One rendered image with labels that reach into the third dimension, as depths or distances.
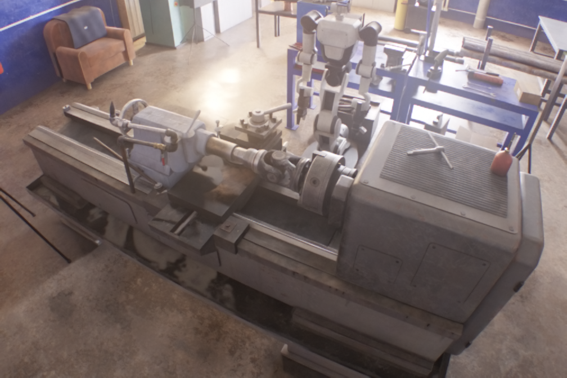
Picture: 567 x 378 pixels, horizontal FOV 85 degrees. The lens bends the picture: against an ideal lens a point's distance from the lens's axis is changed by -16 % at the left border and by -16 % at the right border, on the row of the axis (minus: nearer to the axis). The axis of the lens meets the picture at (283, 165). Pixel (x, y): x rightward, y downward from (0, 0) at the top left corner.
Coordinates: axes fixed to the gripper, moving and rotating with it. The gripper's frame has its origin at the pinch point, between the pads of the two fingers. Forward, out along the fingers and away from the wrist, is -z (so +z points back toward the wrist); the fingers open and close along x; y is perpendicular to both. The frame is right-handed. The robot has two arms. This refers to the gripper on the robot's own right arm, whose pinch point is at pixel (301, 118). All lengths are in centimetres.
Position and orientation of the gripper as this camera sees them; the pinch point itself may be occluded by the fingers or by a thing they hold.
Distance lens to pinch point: 284.0
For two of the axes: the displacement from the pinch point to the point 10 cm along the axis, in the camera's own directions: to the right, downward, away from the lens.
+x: -4.4, 4.1, -8.0
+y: 8.9, 2.9, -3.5
